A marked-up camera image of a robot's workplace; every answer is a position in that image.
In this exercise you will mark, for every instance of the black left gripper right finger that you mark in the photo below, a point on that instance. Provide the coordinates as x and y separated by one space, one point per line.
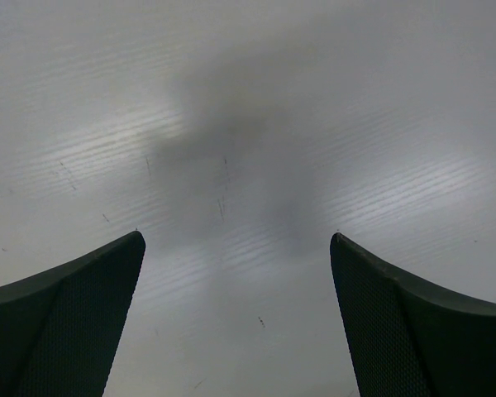
408 336

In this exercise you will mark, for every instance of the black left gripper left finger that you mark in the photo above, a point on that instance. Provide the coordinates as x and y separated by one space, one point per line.
60 329

